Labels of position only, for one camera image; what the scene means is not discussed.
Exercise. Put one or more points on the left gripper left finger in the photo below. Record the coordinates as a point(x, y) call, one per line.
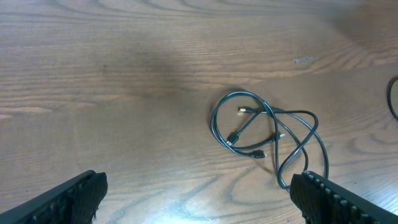
point(74, 201)

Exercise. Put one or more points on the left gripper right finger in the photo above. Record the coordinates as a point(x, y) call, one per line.
point(324, 202)

